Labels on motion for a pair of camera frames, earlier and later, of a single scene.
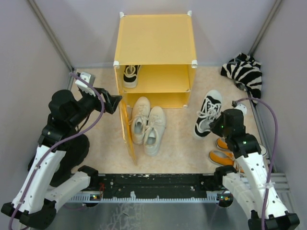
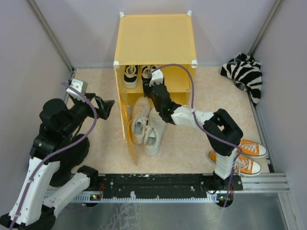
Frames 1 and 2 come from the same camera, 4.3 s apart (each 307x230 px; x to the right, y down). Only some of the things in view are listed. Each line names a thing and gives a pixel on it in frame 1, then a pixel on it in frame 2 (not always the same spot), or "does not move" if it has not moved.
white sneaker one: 140,114 does not move
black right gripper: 214,124 to 153,85
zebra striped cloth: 246,73 does not move
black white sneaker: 130,75 does not move
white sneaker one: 154,131 does not move
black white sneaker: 210,108 to 147,74
